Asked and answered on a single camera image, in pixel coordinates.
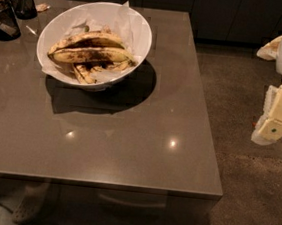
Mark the small banana piece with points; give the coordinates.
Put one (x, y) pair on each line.
(82, 74)

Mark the white bowl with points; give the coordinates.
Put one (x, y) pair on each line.
(121, 19)

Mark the small wrapped candy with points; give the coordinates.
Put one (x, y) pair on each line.
(42, 7)

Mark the black mesh pen cup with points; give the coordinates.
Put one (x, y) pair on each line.
(24, 9)

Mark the small white stick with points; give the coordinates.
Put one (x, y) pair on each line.
(31, 30)

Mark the spotted banana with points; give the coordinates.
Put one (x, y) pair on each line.
(92, 54)
(89, 39)

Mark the cream cloth on gripper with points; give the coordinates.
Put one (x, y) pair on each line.
(270, 50)

